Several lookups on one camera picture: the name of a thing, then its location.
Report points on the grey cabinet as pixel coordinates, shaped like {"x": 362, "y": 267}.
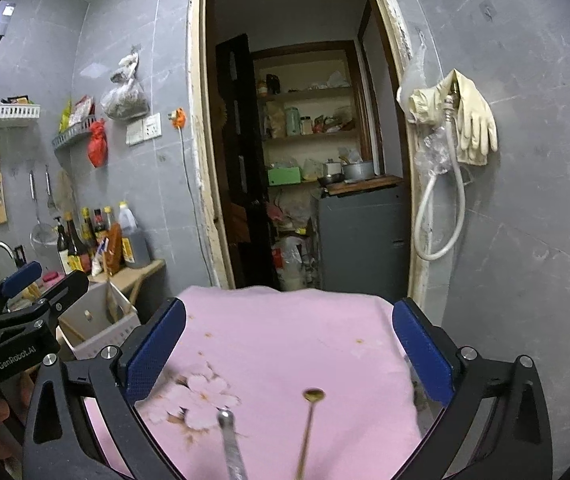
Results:
{"x": 365, "y": 242}

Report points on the green box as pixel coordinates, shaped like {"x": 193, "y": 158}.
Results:
{"x": 278, "y": 176}

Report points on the steel spoon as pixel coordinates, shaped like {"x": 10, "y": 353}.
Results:
{"x": 233, "y": 456}

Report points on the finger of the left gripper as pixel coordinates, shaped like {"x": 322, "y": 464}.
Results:
{"x": 65, "y": 289}
{"x": 26, "y": 275}

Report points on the cream rubber gloves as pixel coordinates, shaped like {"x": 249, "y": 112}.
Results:
{"x": 476, "y": 132}

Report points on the grey wall shelf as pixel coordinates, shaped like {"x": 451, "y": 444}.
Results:
{"x": 73, "y": 134}

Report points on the pink tablecloth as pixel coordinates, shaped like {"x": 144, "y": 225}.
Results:
{"x": 256, "y": 350}

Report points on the red plastic bag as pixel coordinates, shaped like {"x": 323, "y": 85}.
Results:
{"x": 97, "y": 147}

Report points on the steel strainer ladle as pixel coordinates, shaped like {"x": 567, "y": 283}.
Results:
{"x": 42, "y": 234}

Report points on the dark soy sauce bottle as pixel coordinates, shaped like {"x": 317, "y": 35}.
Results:
{"x": 78, "y": 254}

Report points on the white wall socket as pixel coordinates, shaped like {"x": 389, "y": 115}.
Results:
{"x": 144, "y": 129}

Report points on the hanging steel spatula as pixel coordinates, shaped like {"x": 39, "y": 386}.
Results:
{"x": 50, "y": 200}

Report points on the large oil jug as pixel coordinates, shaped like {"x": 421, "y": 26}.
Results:
{"x": 134, "y": 248}

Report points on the small gold spoon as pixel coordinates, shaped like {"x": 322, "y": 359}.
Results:
{"x": 313, "y": 396}

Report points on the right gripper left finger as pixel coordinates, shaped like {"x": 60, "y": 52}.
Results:
{"x": 59, "y": 440}

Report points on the steel pot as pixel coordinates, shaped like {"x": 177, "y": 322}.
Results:
{"x": 359, "y": 171}

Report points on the wooden chopstick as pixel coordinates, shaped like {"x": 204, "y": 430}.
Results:
{"x": 110, "y": 303}

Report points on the white wall basket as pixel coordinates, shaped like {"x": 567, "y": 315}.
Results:
{"x": 18, "y": 115}

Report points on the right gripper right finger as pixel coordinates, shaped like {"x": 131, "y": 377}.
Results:
{"x": 515, "y": 442}

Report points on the white perforated utensil holder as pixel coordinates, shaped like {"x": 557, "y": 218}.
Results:
{"x": 85, "y": 329}

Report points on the clear bag of dried goods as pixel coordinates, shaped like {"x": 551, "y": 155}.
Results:
{"x": 126, "y": 98}

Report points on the wooden storage shelf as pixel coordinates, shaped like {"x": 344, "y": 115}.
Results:
{"x": 312, "y": 107}

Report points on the orange sauce pouch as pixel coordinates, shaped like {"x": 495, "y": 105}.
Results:
{"x": 113, "y": 250}

